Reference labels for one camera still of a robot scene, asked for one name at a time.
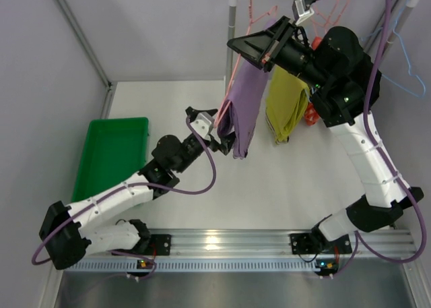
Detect purple trousers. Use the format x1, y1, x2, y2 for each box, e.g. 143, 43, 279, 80
217, 18, 277, 160

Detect pink wire hanger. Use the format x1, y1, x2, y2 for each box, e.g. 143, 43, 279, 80
214, 0, 277, 127

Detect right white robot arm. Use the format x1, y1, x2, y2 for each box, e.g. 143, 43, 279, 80
227, 17, 424, 252

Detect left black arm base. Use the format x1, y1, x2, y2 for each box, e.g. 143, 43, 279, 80
143, 234, 172, 256

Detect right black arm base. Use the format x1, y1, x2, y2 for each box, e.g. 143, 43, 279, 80
290, 231, 352, 255

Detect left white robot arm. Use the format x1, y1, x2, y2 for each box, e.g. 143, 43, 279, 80
31, 132, 235, 270

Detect pink hanger pair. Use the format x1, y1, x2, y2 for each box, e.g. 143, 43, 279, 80
311, 0, 350, 38

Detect yellow-green trousers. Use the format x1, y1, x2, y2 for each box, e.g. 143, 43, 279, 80
265, 66, 310, 144

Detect light blue empty hanger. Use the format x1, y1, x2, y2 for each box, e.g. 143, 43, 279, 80
354, 0, 430, 101

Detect orange patterned cloth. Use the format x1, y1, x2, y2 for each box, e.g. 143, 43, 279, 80
304, 36, 322, 126

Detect black garment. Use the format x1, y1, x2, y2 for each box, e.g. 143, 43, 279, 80
360, 42, 385, 114

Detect green plastic bin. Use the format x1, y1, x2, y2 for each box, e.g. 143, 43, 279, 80
71, 117, 149, 202

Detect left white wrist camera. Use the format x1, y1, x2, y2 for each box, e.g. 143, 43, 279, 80
190, 112, 214, 141

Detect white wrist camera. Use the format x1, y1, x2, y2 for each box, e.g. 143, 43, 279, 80
190, 112, 214, 141
292, 0, 314, 26

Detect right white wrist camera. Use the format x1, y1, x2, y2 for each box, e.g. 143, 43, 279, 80
292, 0, 314, 26

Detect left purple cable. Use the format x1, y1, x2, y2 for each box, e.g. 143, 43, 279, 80
31, 115, 217, 282

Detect purple cable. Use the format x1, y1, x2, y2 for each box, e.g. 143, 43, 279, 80
31, 115, 217, 282
314, 0, 428, 264

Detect rack vertical post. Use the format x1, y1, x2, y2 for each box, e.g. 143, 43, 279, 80
221, 0, 243, 146

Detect aluminium mounting rail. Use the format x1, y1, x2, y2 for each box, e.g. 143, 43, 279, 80
150, 228, 416, 258

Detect grey slotted cable duct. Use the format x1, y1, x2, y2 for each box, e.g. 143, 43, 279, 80
66, 257, 328, 273

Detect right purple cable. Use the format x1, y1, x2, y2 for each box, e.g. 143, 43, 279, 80
314, 0, 428, 264

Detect aluminium frame strut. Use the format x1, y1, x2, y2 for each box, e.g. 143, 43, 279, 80
45, 0, 114, 86

